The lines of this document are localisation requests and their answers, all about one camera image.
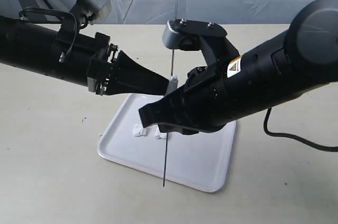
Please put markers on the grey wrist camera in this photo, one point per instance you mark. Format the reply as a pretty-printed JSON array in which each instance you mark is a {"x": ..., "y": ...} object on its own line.
[
  {"x": 208, "y": 37},
  {"x": 87, "y": 11}
]

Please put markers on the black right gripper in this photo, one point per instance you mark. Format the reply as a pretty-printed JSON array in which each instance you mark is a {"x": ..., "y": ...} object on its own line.
[{"x": 202, "y": 104}]

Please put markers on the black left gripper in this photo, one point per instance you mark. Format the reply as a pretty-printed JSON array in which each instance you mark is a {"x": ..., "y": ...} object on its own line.
[{"x": 84, "y": 60}]

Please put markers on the white rectangular plastic tray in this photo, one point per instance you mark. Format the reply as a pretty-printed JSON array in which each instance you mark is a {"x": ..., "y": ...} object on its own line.
[{"x": 198, "y": 161}]

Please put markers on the white marshmallow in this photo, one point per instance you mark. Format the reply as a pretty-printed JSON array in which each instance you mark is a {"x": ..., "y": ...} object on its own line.
[
  {"x": 159, "y": 135},
  {"x": 172, "y": 84},
  {"x": 139, "y": 130}
]

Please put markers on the white marshmallow top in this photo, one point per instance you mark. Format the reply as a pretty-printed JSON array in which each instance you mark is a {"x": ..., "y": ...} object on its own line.
[{"x": 172, "y": 84}]

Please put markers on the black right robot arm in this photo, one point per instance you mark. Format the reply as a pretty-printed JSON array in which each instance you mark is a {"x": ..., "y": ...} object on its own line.
[{"x": 233, "y": 85}]

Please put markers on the thin metal skewer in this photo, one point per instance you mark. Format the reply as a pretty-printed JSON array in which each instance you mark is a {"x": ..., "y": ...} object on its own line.
[{"x": 171, "y": 75}]

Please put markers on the white marshmallow bottom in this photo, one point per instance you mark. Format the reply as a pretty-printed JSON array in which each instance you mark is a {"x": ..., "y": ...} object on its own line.
[{"x": 159, "y": 135}]

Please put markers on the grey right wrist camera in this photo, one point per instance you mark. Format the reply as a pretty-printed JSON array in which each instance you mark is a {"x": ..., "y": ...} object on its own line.
[{"x": 208, "y": 37}]

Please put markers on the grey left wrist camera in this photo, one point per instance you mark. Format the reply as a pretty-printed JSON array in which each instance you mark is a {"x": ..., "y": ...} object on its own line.
[{"x": 87, "y": 11}]

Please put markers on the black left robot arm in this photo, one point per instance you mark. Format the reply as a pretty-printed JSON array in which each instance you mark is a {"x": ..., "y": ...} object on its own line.
[{"x": 28, "y": 46}]

